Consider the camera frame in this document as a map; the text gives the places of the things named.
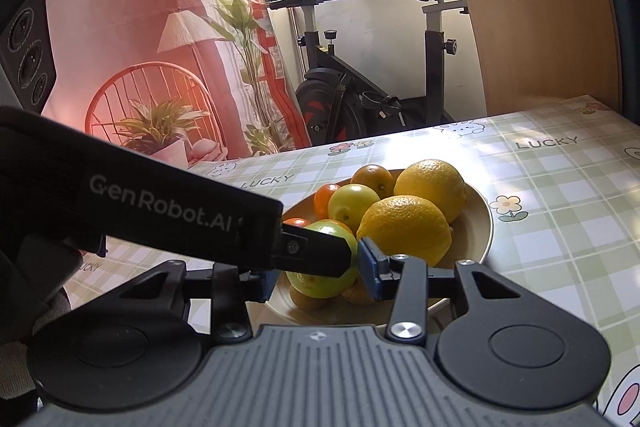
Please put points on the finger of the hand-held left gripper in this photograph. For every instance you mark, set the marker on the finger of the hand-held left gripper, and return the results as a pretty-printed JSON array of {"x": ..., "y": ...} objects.
[{"x": 320, "y": 254}]

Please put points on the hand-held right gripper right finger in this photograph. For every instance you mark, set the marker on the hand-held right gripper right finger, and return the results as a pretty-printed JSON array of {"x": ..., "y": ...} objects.
[{"x": 367, "y": 267}]

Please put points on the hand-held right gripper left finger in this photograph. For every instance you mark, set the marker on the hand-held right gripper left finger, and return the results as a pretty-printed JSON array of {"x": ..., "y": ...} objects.
[{"x": 267, "y": 287}]

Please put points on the small brown kiwi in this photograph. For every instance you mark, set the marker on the small brown kiwi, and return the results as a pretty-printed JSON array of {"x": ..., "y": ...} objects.
[{"x": 357, "y": 294}]

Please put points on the green plum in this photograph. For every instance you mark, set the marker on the green plum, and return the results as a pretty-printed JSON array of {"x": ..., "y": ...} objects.
[
  {"x": 352, "y": 207},
  {"x": 320, "y": 287}
]

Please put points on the yellow lemon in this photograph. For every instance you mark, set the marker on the yellow lemon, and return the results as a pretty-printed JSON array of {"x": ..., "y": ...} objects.
[
  {"x": 405, "y": 229},
  {"x": 430, "y": 189}
]

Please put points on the cream round plate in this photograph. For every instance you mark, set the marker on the cream round plate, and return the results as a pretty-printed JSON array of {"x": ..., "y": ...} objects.
[{"x": 475, "y": 227}]

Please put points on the person's left hand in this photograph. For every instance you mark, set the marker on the person's left hand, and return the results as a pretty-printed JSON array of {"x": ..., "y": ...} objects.
[{"x": 50, "y": 312}]

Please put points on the black exercise bike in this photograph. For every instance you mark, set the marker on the black exercise bike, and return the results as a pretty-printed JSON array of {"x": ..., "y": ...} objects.
[{"x": 325, "y": 102}]

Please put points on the green plaid tablecloth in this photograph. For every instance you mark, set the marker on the green plaid tablecloth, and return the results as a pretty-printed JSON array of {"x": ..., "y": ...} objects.
[{"x": 550, "y": 232}]

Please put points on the wooden board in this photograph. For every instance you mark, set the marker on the wooden board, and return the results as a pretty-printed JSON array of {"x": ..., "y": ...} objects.
[{"x": 540, "y": 7}]

